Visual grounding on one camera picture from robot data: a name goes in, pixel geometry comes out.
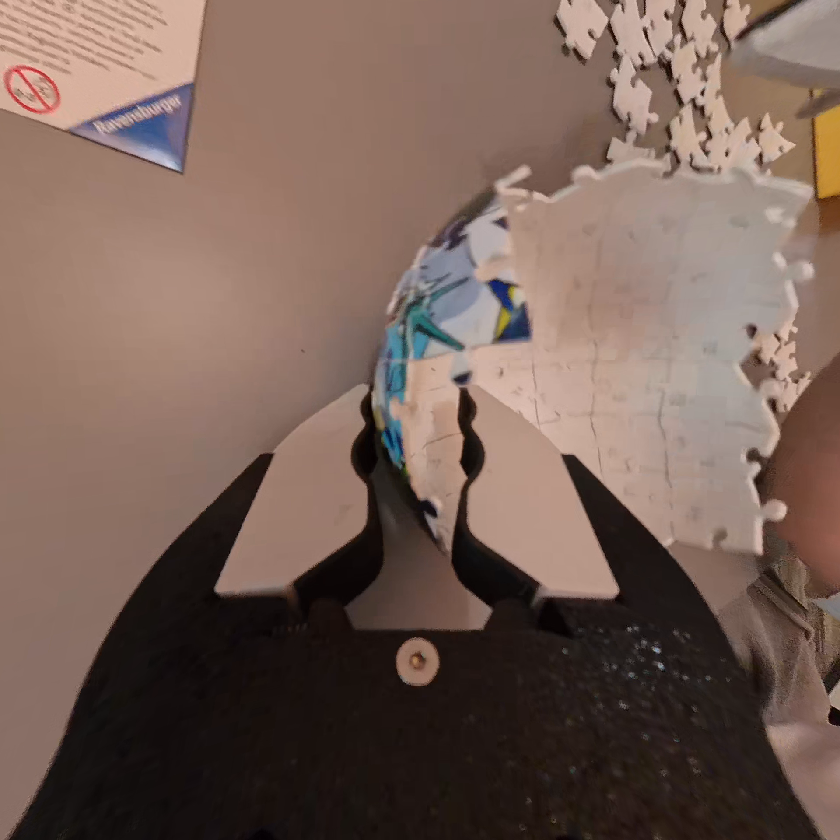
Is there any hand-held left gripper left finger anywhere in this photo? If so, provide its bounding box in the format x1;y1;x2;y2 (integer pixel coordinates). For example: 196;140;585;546
214;384;385;611

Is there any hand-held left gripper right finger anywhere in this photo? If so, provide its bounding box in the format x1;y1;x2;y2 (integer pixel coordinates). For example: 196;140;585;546
453;386;622;608

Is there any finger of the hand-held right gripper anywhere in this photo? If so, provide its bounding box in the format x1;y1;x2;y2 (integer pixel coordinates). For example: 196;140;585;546
724;0;840;91

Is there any pile of white puzzle pieces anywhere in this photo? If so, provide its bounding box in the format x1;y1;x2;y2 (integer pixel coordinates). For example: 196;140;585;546
554;0;815;414

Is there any colourful puzzle ball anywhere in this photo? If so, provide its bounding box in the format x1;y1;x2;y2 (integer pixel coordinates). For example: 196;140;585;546
371;161;815;555

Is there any yellow plastic bin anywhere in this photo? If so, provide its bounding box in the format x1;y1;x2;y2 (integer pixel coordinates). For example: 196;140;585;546
814;105;840;198

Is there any grey garment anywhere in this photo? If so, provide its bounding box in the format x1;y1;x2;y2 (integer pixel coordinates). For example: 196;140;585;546
718;538;840;840

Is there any white instruction leaflet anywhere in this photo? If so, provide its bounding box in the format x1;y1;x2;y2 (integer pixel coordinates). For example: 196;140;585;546
0;0;207;175

